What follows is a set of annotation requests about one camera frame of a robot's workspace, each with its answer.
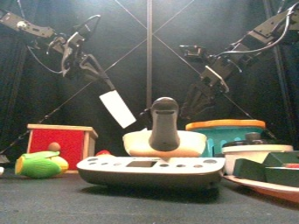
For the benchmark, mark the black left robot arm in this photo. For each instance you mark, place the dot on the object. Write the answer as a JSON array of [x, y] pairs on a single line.
[[31, 26]]

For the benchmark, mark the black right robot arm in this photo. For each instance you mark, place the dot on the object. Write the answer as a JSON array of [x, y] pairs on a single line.
[[268, 27]]

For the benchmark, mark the thin diagonal brace rod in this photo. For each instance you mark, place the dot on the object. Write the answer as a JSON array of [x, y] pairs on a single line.
[[171, 46], [128, 52]]

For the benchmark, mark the teal basket with orange rim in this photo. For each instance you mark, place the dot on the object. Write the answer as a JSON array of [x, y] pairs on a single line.
[[230, 132]]

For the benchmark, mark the black pot lid grey knob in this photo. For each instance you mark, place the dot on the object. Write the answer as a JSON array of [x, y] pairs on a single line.
[[252, 141]]

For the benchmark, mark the white toy pot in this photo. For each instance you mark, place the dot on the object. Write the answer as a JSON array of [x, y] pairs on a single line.
[[244, 157]]

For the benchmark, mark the red wooden box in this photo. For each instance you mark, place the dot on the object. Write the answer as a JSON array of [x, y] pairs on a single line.
[[62, 143]]

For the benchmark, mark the small brown toy ball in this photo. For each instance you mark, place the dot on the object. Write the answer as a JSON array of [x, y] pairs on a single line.
[[54, 146]]

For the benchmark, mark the small red toy food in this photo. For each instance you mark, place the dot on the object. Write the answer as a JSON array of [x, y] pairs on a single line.
[[103, 153]]

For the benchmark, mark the sushi block with red dot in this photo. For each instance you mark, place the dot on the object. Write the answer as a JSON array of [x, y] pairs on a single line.
[[282, 176]]

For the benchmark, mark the green yellow toy corn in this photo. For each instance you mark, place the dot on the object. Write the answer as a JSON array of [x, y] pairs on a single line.
[[39, 167]]

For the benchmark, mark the pink serving tray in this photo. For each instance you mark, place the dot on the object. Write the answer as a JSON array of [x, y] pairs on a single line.
[[268, 188]]

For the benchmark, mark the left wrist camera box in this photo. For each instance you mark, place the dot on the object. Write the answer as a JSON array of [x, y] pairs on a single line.
[[87, 27]]

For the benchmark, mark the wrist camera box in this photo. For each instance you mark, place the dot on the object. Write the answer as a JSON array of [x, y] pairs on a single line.
[[194, 52], [87, 27]]

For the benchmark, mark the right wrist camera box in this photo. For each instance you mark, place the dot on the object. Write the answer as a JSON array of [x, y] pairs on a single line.
[[194, 52]]

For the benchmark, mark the grey vertical frame pole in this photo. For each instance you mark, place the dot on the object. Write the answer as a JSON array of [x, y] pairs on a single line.
[[148, 52]]

